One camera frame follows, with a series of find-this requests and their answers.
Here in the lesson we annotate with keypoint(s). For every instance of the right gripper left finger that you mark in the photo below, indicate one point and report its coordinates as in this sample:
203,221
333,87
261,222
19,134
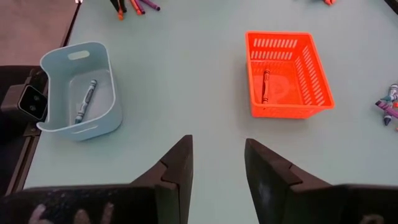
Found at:
182,161

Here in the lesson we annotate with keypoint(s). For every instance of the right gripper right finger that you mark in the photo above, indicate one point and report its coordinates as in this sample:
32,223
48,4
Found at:
264,174

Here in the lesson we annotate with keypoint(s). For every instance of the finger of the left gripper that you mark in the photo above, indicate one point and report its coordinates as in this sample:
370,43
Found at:
115,4
123,4

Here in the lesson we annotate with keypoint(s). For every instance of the light blue plastic bin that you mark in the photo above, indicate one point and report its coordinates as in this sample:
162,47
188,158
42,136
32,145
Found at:
93,129

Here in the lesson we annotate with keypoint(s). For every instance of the orange plastic basket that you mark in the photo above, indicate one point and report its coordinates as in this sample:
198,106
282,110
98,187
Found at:
286,93

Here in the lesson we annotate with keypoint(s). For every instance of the black table-level camera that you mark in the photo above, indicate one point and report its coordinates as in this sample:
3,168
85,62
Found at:
32,102

